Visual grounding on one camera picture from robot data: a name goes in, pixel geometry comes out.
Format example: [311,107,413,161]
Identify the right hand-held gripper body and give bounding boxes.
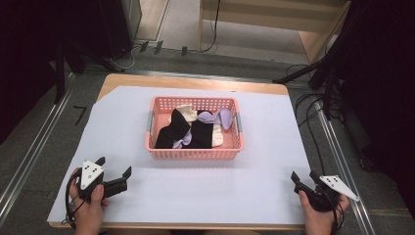
[294,175,360,212]

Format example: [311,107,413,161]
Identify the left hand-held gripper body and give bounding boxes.
[77,160,128,201]

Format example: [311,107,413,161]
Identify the person's right hand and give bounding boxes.
[298,191,350,227]

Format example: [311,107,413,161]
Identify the person's left hand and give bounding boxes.
[69,167,111,227]

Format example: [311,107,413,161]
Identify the black sock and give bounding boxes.
[155,108,192,150]
[181,111,215,150]

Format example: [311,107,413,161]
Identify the purple sock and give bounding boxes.
[171,127,194,150]
[197,107,235,131]

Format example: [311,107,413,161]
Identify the pink plastic basket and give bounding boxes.
[145,95,245,161]

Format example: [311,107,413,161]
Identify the white table sheet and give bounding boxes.
[47,85,313,226]

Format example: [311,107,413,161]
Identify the cream sock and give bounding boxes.
[210,122,225,148]
[168,103,199,124]

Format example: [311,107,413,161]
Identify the black metal stand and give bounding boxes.
[52,35,86,105]

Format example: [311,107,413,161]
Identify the black tripod stand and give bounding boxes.
[272,19,363,122]

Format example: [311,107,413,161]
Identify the wooden table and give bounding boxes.
[48,72,306,231]

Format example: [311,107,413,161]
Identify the black cabinet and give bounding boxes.
[96,0,143,61]

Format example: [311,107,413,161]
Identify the light wooden shelf unit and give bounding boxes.
[197,0,354,65]

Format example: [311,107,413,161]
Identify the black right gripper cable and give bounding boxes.
[328,195,346,235]

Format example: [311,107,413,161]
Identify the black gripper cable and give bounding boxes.
[328,195,346,235]
[63,175,83,230]

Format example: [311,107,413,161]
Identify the metal floor rail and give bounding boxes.
[316,97,377,235]
[0,72,76,227]

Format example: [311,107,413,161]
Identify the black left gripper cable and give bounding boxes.
[63,175,83,230]

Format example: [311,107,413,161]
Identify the black floor cables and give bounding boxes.
[285,63,328,175]

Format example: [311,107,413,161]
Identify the white floor cable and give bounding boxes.
[108,43,142,71]

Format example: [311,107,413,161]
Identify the black hanging cable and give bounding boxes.
[199,0,222,54]

